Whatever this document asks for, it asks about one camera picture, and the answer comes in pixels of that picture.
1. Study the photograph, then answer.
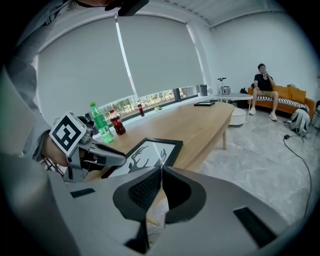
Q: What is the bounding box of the green soda bottle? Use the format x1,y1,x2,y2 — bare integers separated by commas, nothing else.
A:
89,101,116,145

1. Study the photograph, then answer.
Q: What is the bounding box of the orange sofa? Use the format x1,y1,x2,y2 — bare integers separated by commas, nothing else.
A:
247,84,316,121

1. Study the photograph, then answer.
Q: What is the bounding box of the red label cola bottle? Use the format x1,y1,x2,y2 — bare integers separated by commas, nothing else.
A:
109,109,127,137

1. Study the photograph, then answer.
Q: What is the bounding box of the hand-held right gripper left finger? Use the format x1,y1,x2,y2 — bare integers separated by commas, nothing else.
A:
48,165,164,256

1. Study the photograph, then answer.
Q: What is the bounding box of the window pane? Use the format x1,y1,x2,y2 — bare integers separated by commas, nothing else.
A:
98,86,201,121

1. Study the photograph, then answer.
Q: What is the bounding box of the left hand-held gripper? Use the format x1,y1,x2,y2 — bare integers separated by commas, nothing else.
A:
48,111,127,183

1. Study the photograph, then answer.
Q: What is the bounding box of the person's grey hoodie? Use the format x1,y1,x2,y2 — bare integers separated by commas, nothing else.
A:
0,0,81,256

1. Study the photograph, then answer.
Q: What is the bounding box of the deer picture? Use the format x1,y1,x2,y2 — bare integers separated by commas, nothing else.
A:
101,137,184,180

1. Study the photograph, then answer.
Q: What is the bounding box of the black backpack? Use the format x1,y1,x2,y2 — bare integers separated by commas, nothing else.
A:
237,87,250,110

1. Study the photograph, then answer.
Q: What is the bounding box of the silver metal stand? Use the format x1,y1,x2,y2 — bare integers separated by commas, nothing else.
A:
216,77,232,96

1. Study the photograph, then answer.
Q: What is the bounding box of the person's left forearm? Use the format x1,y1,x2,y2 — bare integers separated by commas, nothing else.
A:
4,57,70,169

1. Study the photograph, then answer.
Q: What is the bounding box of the striped sofa cushion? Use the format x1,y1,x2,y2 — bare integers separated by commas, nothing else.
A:
257,96,310,111

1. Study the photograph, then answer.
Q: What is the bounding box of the black cable with adapter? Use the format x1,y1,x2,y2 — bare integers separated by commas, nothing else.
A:
283,134,313,218

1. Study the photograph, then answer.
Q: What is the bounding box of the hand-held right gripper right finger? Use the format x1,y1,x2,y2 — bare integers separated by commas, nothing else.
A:
161,166,290,256

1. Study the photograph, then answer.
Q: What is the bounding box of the wooden coffee table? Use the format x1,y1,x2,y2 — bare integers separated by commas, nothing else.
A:
83,101,235,226

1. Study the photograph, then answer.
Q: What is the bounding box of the black head camera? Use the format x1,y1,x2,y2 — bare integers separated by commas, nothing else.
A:
104,0,150,17

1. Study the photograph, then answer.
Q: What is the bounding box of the grey backpack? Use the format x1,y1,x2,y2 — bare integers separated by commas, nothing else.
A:
289,107,312,137

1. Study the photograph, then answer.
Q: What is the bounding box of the round white side table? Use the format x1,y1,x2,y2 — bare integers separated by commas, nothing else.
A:
214,92,254,127

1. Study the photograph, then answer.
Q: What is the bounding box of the grey roller blind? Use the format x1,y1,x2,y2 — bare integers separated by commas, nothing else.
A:
117,14,205,98
37,14,137,118

